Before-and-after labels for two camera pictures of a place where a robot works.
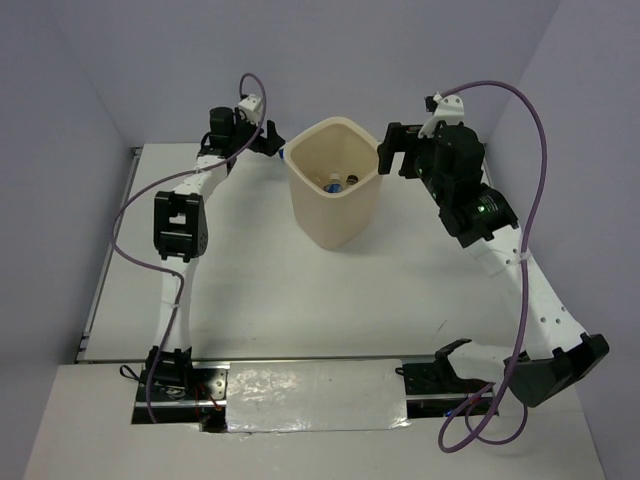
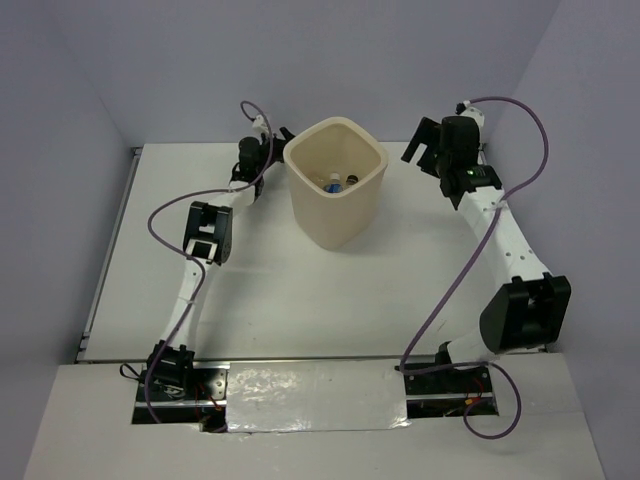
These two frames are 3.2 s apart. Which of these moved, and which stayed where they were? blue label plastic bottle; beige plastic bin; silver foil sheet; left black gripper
Moved: left black gripper
Stayed: blue label plastic bottle; silver foil sheet; beige plastic bin
